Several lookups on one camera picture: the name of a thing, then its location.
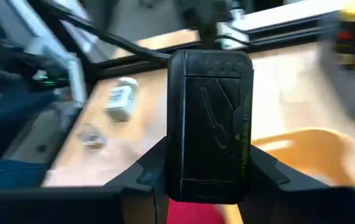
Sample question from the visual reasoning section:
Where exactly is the black aluminium table frame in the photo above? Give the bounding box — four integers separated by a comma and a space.
27, 0, 324, 82

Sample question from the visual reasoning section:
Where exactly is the black spice tin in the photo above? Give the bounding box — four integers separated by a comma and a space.
165, 49, 255, 205

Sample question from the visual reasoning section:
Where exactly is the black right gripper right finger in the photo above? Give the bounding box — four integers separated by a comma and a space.
238, 144, 355, 224

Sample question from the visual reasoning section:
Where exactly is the red cloth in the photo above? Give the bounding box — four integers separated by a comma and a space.
166, 198, 226, 224

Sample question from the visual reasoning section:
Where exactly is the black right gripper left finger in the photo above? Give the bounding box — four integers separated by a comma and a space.
0, 136, 169, 224

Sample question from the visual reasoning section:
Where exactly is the dark grey plastic bin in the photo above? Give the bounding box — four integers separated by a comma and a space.
316, 9, 355, 126

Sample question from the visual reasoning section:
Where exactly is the yellow plastic bin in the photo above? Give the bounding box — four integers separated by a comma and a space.
251, 128, 355, 188

